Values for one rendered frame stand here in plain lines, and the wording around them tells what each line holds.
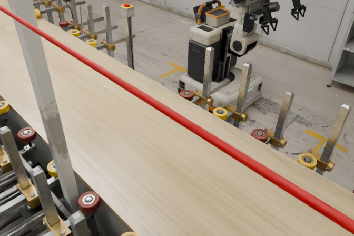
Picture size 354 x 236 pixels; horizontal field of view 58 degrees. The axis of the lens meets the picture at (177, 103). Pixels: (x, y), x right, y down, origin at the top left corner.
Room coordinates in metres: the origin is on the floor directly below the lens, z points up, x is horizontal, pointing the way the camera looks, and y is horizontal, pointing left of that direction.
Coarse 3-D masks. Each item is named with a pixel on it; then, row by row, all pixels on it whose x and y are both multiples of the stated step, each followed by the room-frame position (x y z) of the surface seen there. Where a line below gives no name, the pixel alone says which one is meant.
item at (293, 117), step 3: (291, 114) 1.49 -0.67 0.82; (294, 114) 1.49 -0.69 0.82; (297, 114) 1.49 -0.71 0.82; (288, 117) 1.46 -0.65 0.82; (291, 117) 1.46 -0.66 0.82; (294, 117) 1.46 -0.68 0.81; (288, 120) 1.43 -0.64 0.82; (291, 120) 1.43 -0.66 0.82; (294, 120) 1.47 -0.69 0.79; (288, 123) 1.41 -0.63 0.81; (273, 129) 1.35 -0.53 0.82; (270, 138) 1.27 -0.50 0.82; (267, 141) 1.25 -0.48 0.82; (267, 144) 1.25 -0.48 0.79
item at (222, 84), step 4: (224, 80) 1.83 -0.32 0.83; (228, 80) 1.83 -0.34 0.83; (216, 84) 1.78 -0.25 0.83; (220, 84) 1.78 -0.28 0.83; (224, 84) 1.80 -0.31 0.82; (212, 88) 1.72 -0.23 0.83; (216, 88) 1.73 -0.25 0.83; (220, 88) 1.77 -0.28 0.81; (212, 92) 1.71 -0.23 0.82; (196, 96) 1.63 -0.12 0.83; (192, 100) 1.58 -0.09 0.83; (196, 100) 1.60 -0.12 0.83
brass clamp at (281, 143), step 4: (268, 132) 1.31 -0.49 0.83; (272, 132) 1.31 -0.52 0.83; (268, 136) 1.28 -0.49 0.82; (272, 136) 1.27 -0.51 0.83; (272, 140) 1.26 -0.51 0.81; (276, 140) 1.25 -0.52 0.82; (280, 140) 1.25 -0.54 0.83; (284, 140) 1.25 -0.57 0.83; (272, 144) 1.26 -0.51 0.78; (276, 144) 1.25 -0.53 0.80; (280, 144) 1.23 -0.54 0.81; (284, 144) 1.24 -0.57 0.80
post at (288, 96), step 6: (288, 90) 1.29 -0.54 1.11; (288, 96) 1.26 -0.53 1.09; (282, 102) 1.27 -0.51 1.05; (288, 102) 1.25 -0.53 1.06; (282, 108) 1.27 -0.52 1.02; (288, 108) 1.25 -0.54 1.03; (282, 114) 1.26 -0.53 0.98; (288, 114) 1.27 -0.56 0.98; (282, 120) 1.25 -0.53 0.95; (276, 126) 1.27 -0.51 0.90; (282, 126) 1.25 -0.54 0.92; (276, 132) 1.27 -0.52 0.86; (282, 132) 1.26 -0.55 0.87; (276, 138) 1.26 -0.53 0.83
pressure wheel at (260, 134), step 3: (255, 129) 1.23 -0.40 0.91; (258, 129) 1.23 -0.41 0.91; (261, 129) 1.23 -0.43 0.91; (252, 132) 1.21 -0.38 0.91; (255, 132) 1.21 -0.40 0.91; (258, 132) 1.21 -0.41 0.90; (261, 132) 1.21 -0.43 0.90; (264, 132) 1.21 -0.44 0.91; (252, 135) 1.19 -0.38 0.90; (255, 135) 1.18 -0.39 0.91; (258, 135) 1.19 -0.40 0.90; (261, 135) 1.19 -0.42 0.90; (264, 135) 1.19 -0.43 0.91; (267, 135) 1.19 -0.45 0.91; (255, 138) 1.17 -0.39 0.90; (258, 138) 1.17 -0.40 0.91; (261, 138) 1.17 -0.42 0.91; (264, 138) 1.17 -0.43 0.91; (267, 138) 1.18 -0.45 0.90; (261, 141) 1.16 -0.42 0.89; (264, 141) 1.17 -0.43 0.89
